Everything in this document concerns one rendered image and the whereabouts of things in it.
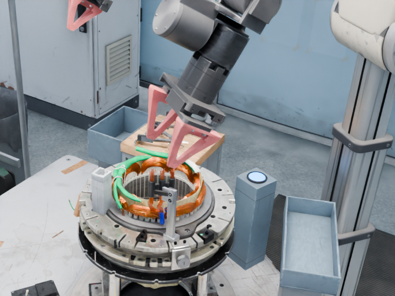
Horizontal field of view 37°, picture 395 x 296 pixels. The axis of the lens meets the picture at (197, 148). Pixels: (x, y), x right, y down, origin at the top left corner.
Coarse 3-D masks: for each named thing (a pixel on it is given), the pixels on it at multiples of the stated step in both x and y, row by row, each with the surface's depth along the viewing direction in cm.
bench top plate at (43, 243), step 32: (64, 160) 191; (32, 192) 174; (64, 192) 175; (0, 224) 160; (32, 224) 161; (64, 224) 162; (0, 256) 150; (32, 256) 150; (64, 256) 151; (0, 288) 140; (64, 288) 141; (256, 288) 146
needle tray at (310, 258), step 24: (288, 216) 131; (312, 216) 132; (288, 240) 124; (312, 240) 124; (336, 240) 118; (288, 264) 117; (312, 264) 118; (336, 264) 114; (288, 288) 122; (312, 288) 111; (336, 288) 110
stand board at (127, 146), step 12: (156, 120) 158; (144, 132) 152; (168, 132) 153; (120, 144) 146; (132, 144) 146; (144, 144) 146; (156, 144) 147; (192, 144) 148; (216, 144) 150; (192, 156) 143; (204, 156) 145
